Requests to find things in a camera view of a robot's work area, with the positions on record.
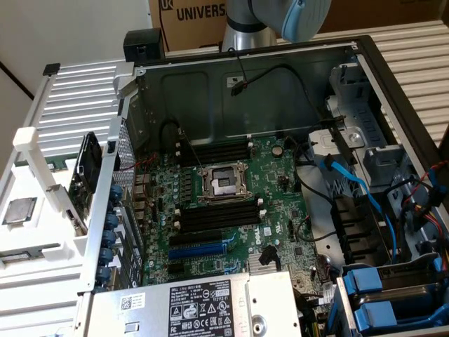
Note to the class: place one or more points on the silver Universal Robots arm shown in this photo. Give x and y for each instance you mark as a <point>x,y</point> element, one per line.
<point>242,35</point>

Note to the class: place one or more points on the silver CPU socket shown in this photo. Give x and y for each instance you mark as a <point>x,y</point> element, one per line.
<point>224,180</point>

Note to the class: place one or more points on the thin socket locking lever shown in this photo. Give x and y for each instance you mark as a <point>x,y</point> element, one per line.
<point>191,149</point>

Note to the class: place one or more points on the round coin battery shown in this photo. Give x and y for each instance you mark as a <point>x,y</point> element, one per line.
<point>278,150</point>

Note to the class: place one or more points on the green Dell motherboard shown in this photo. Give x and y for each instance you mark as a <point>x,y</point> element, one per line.
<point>280,210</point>

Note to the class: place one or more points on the long black expansion slot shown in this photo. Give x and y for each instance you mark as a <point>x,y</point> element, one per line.
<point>196,239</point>

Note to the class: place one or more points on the long blue expansion slot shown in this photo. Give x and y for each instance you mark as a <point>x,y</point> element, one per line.
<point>196,251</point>

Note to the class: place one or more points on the open black PC case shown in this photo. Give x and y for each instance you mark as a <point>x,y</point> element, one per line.
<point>287,105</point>

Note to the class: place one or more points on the silver finned heatsink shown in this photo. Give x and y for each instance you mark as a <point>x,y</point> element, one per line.
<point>254,267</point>

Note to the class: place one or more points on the blue slot retention clip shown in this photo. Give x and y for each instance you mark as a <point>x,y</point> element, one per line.
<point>104,274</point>
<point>112,220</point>
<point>109,237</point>
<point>107,255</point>
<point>116,192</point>

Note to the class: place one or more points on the short black expansion slot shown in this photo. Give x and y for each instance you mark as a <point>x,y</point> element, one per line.
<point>176,268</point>

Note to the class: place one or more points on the black graphics card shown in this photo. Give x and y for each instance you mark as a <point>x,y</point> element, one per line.
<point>87,165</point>

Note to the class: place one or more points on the black fan shroud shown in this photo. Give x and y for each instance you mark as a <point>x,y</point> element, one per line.
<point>354,228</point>

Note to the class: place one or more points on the silver metal drive cage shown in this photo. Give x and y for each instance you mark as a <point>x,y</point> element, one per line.
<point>354,105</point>

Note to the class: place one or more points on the black plastic box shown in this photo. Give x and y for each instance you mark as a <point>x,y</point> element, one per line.
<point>144,42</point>

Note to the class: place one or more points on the printed Universal Robots cardboard box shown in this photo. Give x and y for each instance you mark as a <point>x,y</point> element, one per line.
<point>189,14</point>

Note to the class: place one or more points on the silver power supply unit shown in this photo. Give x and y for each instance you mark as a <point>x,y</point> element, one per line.
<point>147,316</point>

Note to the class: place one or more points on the disk bay with blue rails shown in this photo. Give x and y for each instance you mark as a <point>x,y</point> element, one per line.
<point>365,281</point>

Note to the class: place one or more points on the white parts rack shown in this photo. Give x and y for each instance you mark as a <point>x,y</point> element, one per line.
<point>42,228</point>

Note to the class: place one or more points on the black table corner cap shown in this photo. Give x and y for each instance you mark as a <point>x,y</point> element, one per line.
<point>51,69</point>

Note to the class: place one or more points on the silver CPU chip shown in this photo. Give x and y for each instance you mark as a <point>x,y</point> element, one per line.
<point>19,210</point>

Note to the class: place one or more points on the plain brown cardboard box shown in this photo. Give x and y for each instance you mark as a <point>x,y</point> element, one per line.
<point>386,14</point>

